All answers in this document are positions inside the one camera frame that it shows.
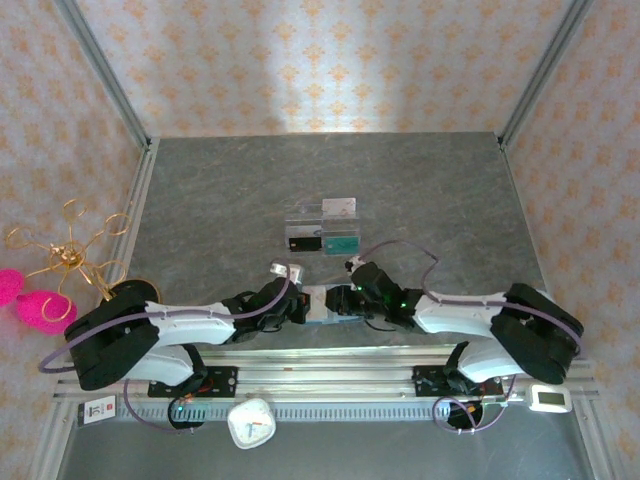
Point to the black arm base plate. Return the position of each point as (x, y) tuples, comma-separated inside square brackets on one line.
[(430, 382), (222, 382)]

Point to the white label with red mark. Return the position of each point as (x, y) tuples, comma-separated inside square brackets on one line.
[(97, 410)]

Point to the large pink fuzzy ball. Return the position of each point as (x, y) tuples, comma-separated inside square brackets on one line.
[(35, 312)]

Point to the silver credit card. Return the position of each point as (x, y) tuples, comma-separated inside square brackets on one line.
[(340, 207)]

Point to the white digital thermometer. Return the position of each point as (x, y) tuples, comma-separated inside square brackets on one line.
[(550, 398)]

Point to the clear acrylic card stand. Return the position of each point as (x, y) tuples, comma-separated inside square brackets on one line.
[(305, 225)]

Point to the aluminium mounting rail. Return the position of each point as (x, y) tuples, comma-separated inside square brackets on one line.
[(325, 370)]

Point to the black credit card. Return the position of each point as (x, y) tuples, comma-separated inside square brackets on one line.
[(305, 243)]

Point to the aluminium frame post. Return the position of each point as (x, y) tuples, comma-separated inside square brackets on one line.
[(100, 65), (545, 65)]

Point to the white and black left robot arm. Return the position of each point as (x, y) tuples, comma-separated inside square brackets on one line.
[(190, 330)]

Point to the green credit card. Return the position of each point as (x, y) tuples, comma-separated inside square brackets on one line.
[(342, 245)]

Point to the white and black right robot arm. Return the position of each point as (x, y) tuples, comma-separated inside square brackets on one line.
[(460, 315)]

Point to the aluminium table side rail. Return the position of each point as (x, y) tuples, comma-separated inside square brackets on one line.
[(515, 190), (145, 170)]

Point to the blue card holder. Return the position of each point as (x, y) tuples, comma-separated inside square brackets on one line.
[(318, 306)]

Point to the black base electronics module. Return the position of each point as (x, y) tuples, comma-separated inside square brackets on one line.
[(460, 412), (187, 412)]

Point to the small pink fuzzy ball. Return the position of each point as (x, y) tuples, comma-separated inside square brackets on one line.
[(9, 287)]

